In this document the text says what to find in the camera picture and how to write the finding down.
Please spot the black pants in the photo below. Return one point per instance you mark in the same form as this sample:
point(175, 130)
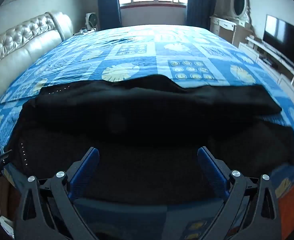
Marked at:
point(148, 131)

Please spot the cream tufted leather headboard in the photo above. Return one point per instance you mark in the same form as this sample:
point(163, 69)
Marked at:
point(23, 44)

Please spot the white desk fan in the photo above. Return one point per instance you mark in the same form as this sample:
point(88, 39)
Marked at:
point(91, 20)

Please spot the black flat television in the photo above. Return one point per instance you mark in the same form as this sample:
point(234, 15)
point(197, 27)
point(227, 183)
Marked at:
point(280, 36)

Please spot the left dark blue curtain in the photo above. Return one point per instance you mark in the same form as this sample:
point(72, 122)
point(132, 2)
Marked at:
point(109, 14)

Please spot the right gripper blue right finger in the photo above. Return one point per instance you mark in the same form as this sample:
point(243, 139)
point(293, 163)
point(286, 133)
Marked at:
point(216, 178)

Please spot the dark blue curtain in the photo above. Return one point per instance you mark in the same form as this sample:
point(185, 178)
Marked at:
point(199, 12)
point(109, 14)

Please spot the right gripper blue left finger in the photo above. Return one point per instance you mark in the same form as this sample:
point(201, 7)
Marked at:
point(80, 174)

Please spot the blue patterned bed sheet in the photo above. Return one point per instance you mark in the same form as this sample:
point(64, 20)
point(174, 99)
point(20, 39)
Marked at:
point(190, 57)

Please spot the right dark blue curtain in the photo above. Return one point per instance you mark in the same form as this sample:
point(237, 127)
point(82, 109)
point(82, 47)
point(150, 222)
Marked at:
point(199, 12)

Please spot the white tv cabinet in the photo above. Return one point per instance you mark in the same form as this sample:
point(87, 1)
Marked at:
point(272, 62)

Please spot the oval vanity mirror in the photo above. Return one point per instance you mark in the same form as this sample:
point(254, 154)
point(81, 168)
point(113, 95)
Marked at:
point(240, 9)

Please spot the white vanity dresser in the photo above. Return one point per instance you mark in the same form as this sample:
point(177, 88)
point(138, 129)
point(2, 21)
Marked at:
point(232, 32)

